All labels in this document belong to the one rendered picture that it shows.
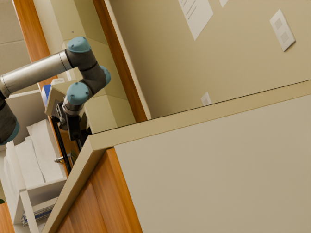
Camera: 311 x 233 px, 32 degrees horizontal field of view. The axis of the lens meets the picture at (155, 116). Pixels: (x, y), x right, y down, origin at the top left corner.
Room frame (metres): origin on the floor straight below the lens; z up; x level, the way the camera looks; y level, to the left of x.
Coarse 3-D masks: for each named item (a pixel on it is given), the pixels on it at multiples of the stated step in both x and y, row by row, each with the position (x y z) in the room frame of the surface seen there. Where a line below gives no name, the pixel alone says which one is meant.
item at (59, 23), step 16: (48, 0) 2.27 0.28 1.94; (64, 0) 2.27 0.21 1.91; (80, 0) 2.34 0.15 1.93; (48, 16) 2.35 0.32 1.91; (64, 16) 2.26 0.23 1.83; (80, 16) 2.29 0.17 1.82; (96, 16) 2.45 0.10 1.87; (48, 32) 2.44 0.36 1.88; (64, 32) 2.25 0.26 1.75; (80, 32) 2.28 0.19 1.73; (96, 32) 2.39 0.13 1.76; (48, 48) 2.54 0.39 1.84
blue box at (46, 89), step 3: (45, 87) 2.39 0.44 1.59; (48, 87) 2.40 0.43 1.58; (42, 90) 2.43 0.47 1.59; (45, 90) 2.39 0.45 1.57; (48, 90) 2.39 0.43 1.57; (42, 93) 2.45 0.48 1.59; (45, 93) 2.39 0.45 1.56; (48, 93) 2.39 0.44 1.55; (42, 96) 2.47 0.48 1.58; (45, 96) 2.40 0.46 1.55; (48, 96) 2.39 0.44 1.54; (45, 99) 2.42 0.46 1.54; (45, 102) 2.44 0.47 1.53; (45, 105) 2.46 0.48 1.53
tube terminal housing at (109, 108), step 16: (64, 48) 2.26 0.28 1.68; (96, 48) 2.34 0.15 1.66; (112, 64) 2.44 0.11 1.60; (64, 80) 2.43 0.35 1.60; (112, 80) 2.38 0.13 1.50; (96, 96) 2.27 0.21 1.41; (112, 96) 2.33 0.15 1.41; (80, 112) 2.34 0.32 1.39; (96, 112) 2.26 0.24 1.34; (112, 112) 2.29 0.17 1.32; (128, 112) 2.43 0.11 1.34; (96, 128) 2.25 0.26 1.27; (112, 128) 2.28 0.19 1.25
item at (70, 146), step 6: (54, 126) 2.22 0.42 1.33; (60, 132) 2.27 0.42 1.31; (66, 132) 2.37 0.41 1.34; (66, 138) 2.34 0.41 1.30; (60, 144) 2.22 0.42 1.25; (66, 144) 2.31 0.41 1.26; (72, 144) 2.41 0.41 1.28; (66, 150) 2.28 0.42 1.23; (72, 150) 2.38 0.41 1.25; (78, 150) 2.49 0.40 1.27; (72, 156) 2.35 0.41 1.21; (66, 162) 2.22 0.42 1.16
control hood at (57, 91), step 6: (60, 84) 2.21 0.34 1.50; (66, 84) 2.22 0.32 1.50; (54, 90) 2.22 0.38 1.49; (60, 90) 2.21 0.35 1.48; (66, 90) 2.22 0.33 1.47; (54, 96) 2.27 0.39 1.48; (60, 96) 2.25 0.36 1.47; (48, 102) 2.36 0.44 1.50; (54, 102) 2.33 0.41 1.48; (48, 108) 2.42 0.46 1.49; (48, 114) 2.48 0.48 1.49
